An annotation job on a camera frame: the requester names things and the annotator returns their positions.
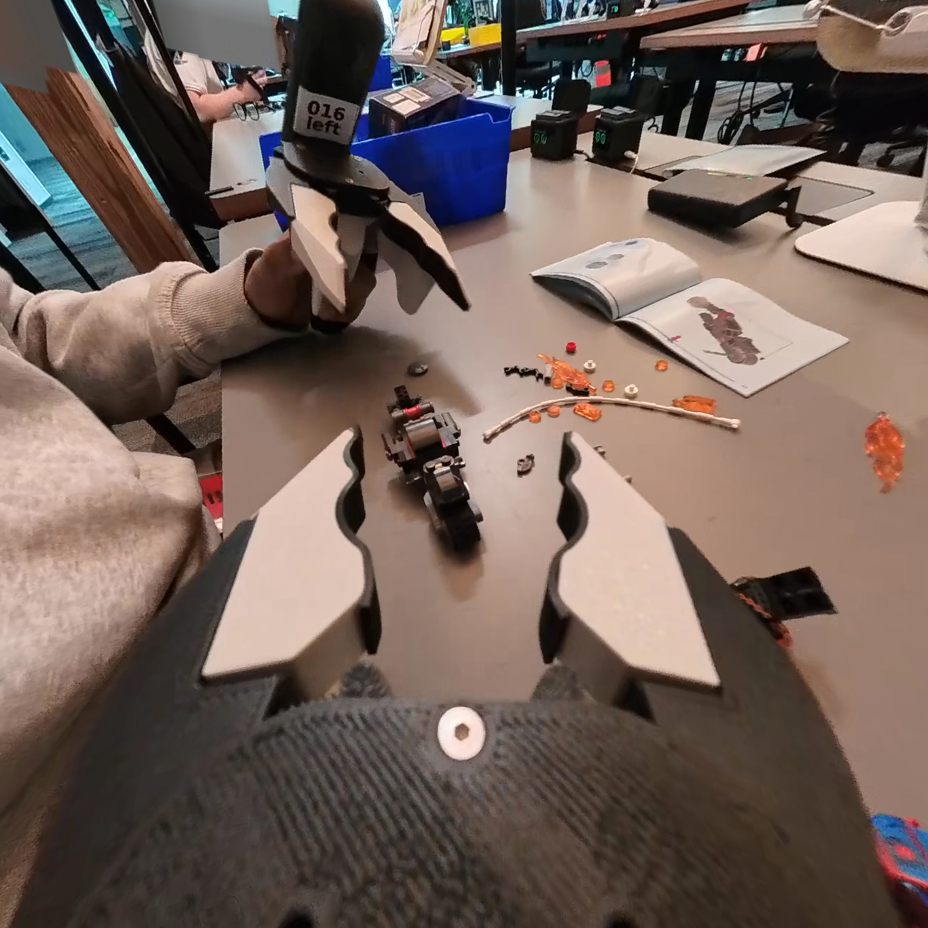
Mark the white laptop stand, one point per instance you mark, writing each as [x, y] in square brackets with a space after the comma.
[870, 246]

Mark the person's grey sweater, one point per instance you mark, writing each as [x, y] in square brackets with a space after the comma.
[72, 580]

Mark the grey flat pouch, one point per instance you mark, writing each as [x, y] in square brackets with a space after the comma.
[747, 159]

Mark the wooden post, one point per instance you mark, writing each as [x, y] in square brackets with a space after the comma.
[109, 167]

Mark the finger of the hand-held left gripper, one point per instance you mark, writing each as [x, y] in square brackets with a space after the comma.
[424, 246]
[319, 246]

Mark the long orange lego flame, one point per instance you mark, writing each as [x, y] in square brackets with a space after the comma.
[884, 449]

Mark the black power bank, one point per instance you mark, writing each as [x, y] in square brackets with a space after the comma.
[718, 196]

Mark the dark cardboard box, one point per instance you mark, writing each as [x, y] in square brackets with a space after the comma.
[417, 101]

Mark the black charging case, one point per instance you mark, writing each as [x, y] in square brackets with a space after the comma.
[616, 134]
[555, 134]

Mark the wooden desk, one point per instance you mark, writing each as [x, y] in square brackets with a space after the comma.
[616, 25]
[725, 33]

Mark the black lego motorcycle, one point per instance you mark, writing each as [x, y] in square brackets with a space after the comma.
[435, 464]

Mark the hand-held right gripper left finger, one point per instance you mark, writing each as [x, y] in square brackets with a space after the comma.
[290, 594]

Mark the person's left hand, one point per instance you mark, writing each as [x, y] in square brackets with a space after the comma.
[283, 290]

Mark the tan board on stand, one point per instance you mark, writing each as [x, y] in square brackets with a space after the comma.
[420, 29]

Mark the instruction booklet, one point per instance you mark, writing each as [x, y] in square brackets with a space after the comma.
[638, 275]

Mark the blue plastic bin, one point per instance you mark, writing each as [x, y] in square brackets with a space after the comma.
[449, 167]

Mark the person's left forearm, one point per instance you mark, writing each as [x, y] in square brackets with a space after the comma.
[145, 326]

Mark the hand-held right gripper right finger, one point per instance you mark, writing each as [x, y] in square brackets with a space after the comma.
[631, 602]

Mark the red blue minifigure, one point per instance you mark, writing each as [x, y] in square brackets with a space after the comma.
[903, 863]

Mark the orange lego wedge plates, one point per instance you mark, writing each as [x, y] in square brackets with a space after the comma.
[694, 404]

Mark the orange rectangular lego tile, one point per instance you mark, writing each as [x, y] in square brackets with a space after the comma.
[587, 411]

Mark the orange lego flame piece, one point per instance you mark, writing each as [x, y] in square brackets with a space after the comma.
[565, 373]

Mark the orange flame minifigure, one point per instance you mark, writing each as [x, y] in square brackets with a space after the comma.
[790, 591]

